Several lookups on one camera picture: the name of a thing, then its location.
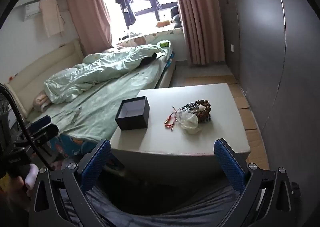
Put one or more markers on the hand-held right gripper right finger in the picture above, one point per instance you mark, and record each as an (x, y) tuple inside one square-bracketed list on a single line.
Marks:
[(228, 164)]

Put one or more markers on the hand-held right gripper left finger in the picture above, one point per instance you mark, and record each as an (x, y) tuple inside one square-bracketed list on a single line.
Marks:
[(96, 164)]

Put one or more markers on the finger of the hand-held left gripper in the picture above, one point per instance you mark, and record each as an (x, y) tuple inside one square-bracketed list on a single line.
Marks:
[(46, 132), (41, 120)]

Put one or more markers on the black jewelry box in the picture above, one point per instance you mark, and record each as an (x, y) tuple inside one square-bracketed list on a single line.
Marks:
[(132, 122)]

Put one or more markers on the person's left hand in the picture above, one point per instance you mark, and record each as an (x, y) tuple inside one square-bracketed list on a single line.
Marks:
[(23, 187)]

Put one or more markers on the pink pillow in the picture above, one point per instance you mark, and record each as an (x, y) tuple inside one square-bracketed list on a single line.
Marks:
[(40, 102)]

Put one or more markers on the cartoon printed sheet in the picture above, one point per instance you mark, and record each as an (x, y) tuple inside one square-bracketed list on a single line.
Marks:
[(72, 147)]

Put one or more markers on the eyeglasses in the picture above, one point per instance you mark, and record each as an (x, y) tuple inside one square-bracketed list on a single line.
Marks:
[(76, 115)]

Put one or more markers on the beige bed headboard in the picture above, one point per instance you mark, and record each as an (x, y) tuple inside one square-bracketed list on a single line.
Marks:
[(37, 74)]

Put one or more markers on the flat cardboard sheets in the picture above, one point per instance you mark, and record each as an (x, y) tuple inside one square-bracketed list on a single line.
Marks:
[(250, 122)]

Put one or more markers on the white low table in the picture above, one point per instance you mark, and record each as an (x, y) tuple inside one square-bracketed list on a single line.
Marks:
[(175, 164)]

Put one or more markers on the white translucent pouch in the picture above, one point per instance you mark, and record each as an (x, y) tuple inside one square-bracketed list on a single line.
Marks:
[(190, 120)]

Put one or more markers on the bed with green sheet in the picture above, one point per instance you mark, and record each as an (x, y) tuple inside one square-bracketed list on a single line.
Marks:
[(110, 97)]

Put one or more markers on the dark grey pants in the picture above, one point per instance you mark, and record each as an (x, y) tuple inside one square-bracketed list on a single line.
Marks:
[(155, 207)]

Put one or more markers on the light green duvet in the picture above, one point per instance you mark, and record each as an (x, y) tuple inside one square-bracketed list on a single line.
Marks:
[(100, 72)]

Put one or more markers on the beige hanging towel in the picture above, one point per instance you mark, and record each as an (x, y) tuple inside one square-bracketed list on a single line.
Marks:
[(51, 17)]

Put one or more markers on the white air conditioner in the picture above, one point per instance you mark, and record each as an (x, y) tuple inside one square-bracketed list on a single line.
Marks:
[(31, 11)]

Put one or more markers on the black cloth item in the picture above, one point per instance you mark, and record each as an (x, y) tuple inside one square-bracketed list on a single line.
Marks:
[(149, 58)]

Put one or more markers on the grey wardrobe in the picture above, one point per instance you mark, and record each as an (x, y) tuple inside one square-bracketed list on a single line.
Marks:
[(270, 42)]

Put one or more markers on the patterned window seat cushion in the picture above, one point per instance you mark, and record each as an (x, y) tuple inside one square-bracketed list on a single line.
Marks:
[(147, 37)]

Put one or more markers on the small green box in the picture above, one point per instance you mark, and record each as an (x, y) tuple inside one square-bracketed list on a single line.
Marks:
[(164, 44)]

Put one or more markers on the orange plush item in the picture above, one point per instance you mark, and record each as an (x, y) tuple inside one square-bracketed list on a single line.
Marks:
[(162, 23)]

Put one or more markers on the dark round pillow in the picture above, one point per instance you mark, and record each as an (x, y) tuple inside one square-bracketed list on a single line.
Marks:
[(175, 16)]

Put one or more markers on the white wall switch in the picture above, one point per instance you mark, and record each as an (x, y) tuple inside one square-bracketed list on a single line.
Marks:
[(232, 48)]

